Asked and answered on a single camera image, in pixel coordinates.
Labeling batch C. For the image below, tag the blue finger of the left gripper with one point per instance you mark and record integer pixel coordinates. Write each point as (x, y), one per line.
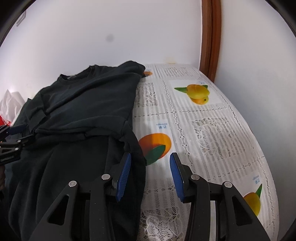
(13, 130)

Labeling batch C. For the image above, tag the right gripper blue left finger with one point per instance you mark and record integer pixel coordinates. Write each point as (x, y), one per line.
(120, 174)

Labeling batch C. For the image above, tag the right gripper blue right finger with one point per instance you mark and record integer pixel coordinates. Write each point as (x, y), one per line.
(181, 174)

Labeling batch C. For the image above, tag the black sweatshirt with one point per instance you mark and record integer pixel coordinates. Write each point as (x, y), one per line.
(81, 126)

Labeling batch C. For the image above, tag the red paper gift bag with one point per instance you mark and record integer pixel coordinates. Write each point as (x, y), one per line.
(3, 122)

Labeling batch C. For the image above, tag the white plastic bag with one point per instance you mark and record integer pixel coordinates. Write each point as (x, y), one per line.
(11, 105)

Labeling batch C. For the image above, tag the fruit print tablecloth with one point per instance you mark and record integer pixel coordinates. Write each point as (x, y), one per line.
(179, 108)

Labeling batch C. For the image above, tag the white wall switch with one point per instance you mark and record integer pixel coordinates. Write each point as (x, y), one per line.
(21, 18)

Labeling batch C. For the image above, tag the brown wooden door frame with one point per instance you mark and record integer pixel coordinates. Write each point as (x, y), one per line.
(211, 37)

